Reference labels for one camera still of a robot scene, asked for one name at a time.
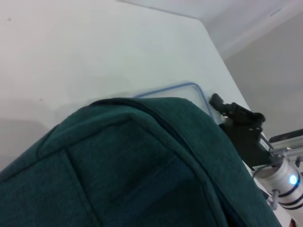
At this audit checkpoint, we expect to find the grey right gripper cable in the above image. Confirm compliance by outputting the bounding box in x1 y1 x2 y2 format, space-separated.
251 162 280 210

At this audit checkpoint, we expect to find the clear plastic container blue seal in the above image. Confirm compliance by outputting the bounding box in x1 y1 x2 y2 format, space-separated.
132 81 226 126

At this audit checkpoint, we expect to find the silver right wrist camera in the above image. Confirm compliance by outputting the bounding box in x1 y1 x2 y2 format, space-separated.
269 128 303 152

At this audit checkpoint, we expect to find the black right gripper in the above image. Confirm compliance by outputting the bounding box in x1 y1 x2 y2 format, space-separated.
209 93 276 170

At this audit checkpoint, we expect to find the dark teal fabric lunch bag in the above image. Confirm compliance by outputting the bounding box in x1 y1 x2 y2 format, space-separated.
0 96 282 227

